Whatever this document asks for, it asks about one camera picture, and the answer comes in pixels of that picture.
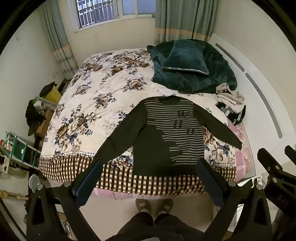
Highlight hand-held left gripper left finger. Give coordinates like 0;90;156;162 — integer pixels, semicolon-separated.
26;159;104;241

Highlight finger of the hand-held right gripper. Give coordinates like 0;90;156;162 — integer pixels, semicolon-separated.
257;148;284;180
285;146;296;163

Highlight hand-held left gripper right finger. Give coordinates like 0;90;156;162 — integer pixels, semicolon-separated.
196;159;273;241

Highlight dark striped sweater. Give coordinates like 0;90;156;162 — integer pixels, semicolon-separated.
94;95;242;176

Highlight black and white folded clothes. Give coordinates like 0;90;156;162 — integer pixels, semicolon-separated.
216;102;246;126

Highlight grey slipper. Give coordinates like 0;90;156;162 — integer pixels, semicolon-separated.
135;198;151;214
157;198;174;215

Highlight clear plastic bowl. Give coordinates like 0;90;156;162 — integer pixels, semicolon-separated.
28;174;41;193

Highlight white bed headboard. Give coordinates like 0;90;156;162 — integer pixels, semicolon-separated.
208;32;293;183

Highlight person's dark fleece pants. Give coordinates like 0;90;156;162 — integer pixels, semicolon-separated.
105;212;207;241

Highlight brown cardboard box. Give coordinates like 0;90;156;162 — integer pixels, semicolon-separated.
35;109;55;141

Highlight green metal rack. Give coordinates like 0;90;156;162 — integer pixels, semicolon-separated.
5;132;41;169

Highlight beige crumpled garment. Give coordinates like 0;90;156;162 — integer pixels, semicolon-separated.
216;83;245;109

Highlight black hanging garment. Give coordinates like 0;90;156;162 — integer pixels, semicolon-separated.
25;100;47;137

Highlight clear plastic storage box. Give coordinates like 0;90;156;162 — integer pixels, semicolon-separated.
32;97;56;112

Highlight floral bedspread with checked border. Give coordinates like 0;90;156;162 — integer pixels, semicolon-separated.
38;48;237;195

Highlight black hat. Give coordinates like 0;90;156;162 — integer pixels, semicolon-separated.
39;82;56;97

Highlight dark green plush blanket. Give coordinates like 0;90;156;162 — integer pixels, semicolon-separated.
147;39;238;94

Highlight dark green plush pillow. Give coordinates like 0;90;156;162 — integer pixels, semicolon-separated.
162;40;209;75

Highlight green curtain with beige band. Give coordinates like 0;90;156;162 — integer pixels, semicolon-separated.
154;0;219;47
42;0;79;80

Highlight barred window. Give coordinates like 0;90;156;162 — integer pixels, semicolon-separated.
74;0;158;32

